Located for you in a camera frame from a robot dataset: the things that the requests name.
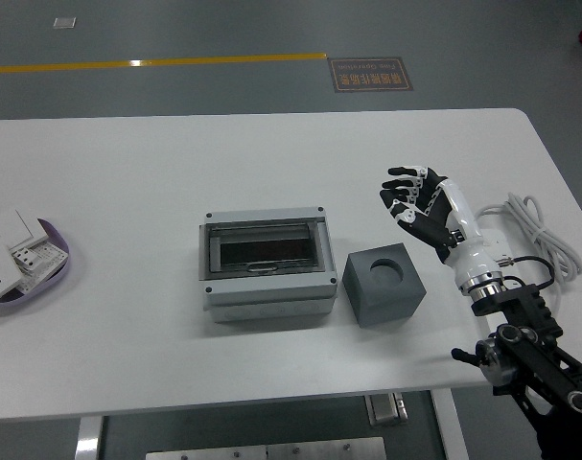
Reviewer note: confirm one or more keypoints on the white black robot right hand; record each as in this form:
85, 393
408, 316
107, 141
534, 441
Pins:
463, 225

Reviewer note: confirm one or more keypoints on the grey electrical box with lid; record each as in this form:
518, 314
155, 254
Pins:
266, 297

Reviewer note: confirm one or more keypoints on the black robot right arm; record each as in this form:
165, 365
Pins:
535, 306

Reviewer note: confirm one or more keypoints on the grey cube with round hole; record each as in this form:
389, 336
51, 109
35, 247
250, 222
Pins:
381, 306

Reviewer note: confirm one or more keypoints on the white power strip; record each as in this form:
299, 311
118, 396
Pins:
496, 242

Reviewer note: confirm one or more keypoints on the white table leg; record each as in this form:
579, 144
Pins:
88, 438
451, 431

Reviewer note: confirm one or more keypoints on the purple plastic tray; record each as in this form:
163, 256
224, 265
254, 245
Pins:
55, 282

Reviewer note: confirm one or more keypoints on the small white socket module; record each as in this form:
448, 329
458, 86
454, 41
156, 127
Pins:
24, 259

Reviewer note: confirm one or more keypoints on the small metal floor plate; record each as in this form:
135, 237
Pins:
64, 23

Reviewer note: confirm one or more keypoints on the grey metal table bracket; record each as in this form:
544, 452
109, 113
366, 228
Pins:
386, 409

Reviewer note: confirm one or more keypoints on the steel base plate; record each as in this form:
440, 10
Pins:
206, 453

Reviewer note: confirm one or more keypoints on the white perforated panel frame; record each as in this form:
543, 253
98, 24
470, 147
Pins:
51, 256

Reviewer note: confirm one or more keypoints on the white rocker switch plate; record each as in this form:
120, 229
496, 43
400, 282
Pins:
12, 225

